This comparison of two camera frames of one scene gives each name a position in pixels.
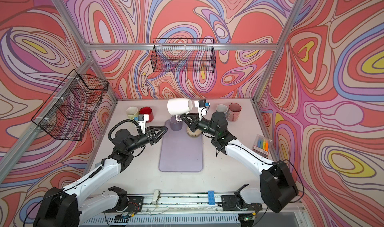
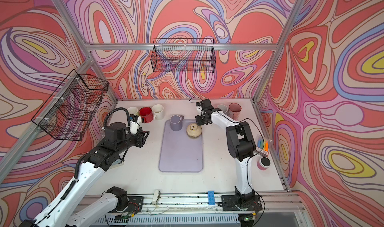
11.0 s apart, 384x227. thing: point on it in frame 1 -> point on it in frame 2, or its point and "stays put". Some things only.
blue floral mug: [222, 108] stays put
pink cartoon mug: [234, 111] stays put
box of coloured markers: [261, 145] stays put
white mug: [178, 106] -> [158, 110]
